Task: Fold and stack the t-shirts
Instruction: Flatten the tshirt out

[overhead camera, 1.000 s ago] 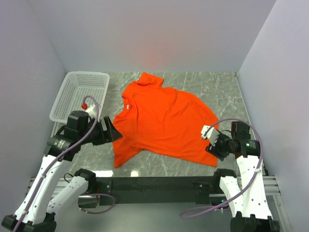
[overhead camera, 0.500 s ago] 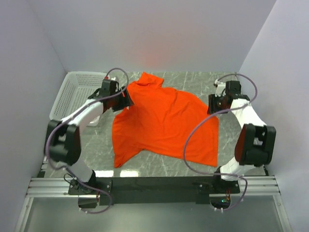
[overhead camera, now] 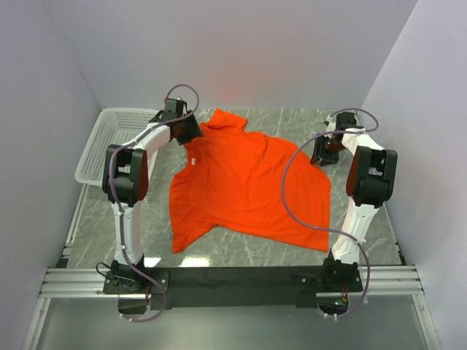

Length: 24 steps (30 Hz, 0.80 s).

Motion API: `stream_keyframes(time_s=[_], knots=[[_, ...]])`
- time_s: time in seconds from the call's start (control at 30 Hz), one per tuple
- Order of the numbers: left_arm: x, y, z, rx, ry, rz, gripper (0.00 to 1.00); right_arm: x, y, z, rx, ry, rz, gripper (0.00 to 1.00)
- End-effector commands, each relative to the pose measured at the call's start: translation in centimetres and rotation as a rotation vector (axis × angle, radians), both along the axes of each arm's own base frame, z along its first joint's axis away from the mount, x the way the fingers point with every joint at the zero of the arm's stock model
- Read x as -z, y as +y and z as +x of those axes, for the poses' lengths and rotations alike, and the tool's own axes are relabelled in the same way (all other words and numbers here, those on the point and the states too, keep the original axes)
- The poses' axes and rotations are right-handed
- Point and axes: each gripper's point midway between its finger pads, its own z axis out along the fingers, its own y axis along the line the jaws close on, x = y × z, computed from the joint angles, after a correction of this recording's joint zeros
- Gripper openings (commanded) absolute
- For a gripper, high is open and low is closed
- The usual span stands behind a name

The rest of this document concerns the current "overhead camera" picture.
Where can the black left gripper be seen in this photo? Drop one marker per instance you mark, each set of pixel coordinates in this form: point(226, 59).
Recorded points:
point(194, 132)

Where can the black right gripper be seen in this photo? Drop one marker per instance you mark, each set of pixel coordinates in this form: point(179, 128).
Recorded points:
point(319, 152)

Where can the orange t-shirt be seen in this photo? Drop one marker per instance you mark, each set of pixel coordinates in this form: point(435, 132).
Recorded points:
point(251, 183)

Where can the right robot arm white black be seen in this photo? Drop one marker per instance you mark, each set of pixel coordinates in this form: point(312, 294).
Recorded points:
point(370, 184)

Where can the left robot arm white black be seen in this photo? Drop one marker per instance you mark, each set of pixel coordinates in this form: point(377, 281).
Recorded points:
point(126, 182)

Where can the white perforated plastic basket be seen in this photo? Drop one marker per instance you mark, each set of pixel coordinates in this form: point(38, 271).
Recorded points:
point(113, 126)

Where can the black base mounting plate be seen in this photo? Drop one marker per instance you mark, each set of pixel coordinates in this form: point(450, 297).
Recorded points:
point(237, 286)

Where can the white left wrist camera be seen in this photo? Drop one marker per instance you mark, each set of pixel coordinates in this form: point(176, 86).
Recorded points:
point(174, 108)

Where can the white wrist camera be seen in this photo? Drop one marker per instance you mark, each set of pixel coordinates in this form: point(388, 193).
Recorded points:
point(330, 123)
point(174, 108)

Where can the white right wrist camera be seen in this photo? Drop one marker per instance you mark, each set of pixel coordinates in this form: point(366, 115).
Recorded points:
point(330, 123)

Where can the aluminium frame rail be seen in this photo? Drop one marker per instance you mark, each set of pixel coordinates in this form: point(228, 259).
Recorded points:
point(86, 283)

